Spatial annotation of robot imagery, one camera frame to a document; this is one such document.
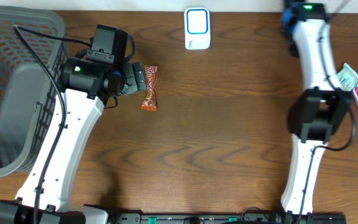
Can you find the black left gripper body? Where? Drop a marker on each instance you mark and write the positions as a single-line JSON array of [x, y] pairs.
[[134, 78]]

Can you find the orange candy wrapper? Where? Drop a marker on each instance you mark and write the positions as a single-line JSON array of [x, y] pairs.
[[150, 100]]

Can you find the green snack packet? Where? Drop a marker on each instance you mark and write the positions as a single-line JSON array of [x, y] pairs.
[[347, 77]]

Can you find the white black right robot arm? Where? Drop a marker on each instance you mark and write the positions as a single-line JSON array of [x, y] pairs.
[[319, 111]]

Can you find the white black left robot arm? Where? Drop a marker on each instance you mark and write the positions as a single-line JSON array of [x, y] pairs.
[[86, 82]]

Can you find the grey plastic basket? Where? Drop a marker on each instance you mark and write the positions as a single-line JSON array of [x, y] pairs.
[[27, 98]]

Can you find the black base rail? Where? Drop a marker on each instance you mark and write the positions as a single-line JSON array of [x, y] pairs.
[[250, 216]]

